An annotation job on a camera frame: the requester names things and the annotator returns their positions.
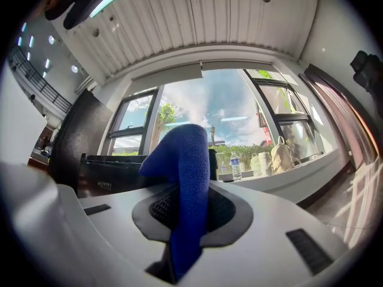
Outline brown wooden panel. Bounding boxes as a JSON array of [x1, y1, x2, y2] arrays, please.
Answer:
[[299, 63, 379, 173]]

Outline black oval device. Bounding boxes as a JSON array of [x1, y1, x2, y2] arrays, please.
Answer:
[[44, 0, 110, 30]]

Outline white roller blind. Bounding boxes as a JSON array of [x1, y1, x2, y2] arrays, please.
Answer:
[[131, 60, 275, 85]]

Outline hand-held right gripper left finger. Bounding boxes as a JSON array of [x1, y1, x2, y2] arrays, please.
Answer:
[[78, 184, 180, 285]]

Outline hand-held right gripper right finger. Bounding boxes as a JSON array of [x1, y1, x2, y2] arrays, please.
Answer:
[[179, 179, 353, 287]]

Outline cream fabric bag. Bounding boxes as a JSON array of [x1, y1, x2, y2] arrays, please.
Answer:
[[270, 135, 300, 175]]

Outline blue cleaning cloth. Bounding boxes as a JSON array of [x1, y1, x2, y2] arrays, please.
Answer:
[[139, 123, 211, 282]]

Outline grey window ledge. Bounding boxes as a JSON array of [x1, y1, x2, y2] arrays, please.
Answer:
[[218, 151, 351, 204]]

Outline clear plastic water bottle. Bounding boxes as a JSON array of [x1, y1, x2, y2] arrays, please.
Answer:
[[230, 151, 243, 182]]

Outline black metal railing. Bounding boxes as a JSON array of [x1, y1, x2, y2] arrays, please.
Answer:
[[8, 45, 73, 114]]

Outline dark window frame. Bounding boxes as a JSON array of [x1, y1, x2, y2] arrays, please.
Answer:
[[98, 67, 330, 161]]

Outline white jug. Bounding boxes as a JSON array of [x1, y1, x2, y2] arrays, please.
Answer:
[[250, 151, 272, 178]]

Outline small black mini fridge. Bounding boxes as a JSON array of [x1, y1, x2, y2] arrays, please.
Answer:
[[77, 152, 218, 199]]

